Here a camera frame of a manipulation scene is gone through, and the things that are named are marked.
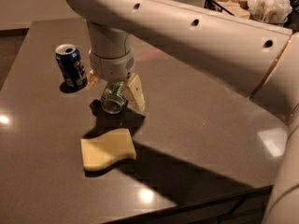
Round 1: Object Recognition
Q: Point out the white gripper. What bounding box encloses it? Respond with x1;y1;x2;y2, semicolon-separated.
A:
88;50;145;113

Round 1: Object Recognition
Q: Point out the green soda can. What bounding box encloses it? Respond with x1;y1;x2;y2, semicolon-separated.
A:
101;82;127;115

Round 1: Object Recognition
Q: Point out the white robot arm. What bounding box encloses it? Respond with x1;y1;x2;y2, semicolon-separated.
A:
65;0;299;224

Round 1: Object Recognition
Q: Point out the blue soda can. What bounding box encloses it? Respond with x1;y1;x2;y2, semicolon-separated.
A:
55;44;88;90

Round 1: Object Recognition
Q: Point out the yellow wavy sponge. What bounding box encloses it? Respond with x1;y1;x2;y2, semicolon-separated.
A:
80;128;136;172

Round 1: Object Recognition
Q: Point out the black wire napkin basket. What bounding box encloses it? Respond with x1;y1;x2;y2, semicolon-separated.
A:
205;0;250;19

